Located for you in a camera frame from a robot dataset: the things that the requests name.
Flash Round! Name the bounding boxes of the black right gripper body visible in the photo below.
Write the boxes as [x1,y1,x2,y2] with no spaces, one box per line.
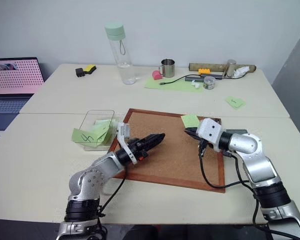
[195,134,212,154]

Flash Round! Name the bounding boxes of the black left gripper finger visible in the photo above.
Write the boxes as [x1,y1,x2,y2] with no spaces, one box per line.
[142,132,166,145]
[144,136,166,152]

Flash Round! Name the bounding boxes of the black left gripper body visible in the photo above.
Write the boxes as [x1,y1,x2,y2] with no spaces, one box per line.
[126,137,151,161]

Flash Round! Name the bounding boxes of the plain green sticky note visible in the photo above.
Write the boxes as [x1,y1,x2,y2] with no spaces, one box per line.
[93,119,114,129]
[89,124,109,137]

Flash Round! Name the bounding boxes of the clear plastic box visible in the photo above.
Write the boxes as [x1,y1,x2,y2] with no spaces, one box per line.
[82,109,119,152]

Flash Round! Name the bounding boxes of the small clear jar of pushpins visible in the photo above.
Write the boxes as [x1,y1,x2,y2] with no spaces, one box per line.
[203,75,216,90]

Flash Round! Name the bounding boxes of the green note with small writing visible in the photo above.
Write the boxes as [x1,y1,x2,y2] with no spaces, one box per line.
[224,95,247,111]

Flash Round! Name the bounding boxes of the green note with black scribble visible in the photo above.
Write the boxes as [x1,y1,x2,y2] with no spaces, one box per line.
[71,127,109,148]

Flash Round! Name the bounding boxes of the wood framed cork board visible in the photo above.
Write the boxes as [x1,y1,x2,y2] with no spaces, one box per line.
[109,108,226,194]

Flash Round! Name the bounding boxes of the light green paper sheet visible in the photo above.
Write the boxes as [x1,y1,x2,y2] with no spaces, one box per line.
[143,75,205,93]

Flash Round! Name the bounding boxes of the grey usb hub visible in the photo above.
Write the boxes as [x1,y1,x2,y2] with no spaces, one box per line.
[184,73,224,83]

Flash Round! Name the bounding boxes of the brown cardboard tube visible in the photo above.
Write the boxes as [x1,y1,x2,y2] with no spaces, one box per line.
[188,62,257,74]

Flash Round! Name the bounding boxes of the silver metal cylinder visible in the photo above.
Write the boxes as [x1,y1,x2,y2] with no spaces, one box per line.
[222,59,238,78]

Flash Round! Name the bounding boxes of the crumpled white tissue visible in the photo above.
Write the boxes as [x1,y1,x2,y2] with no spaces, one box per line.
[232,65,251,79]

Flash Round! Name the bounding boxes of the clear bottle with green lid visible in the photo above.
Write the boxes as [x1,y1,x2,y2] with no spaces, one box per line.
[104,21,137,86]

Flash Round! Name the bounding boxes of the yellow and black sponge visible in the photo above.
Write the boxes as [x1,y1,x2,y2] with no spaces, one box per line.
[82,64,98,75]

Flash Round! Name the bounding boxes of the open laptop with pink screen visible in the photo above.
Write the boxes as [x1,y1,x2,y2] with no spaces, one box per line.
[0,56,46,132]

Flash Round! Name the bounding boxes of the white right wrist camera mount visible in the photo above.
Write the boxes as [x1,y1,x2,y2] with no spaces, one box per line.
[196,117,228,153]

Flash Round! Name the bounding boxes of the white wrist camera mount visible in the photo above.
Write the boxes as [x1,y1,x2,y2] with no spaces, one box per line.
[116,121,139,165]
[196,117,228,153]

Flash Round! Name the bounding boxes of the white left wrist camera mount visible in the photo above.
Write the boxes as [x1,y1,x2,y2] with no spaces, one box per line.
[116,121,139,165]

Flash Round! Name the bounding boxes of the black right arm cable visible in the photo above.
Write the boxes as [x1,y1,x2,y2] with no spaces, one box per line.
[198,146,275,240]

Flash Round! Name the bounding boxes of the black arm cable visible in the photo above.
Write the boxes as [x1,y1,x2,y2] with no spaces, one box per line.
[198,146,275,240]
[94,166,130,240]

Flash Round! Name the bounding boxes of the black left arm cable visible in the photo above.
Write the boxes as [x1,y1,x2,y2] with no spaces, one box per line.
[94,166,130,240]

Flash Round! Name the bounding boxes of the thin black usb cable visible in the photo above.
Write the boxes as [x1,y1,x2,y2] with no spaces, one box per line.
[159,74,203,87]

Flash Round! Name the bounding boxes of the steel mug with handle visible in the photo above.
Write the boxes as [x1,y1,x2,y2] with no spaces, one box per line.
[157,58,176,78]

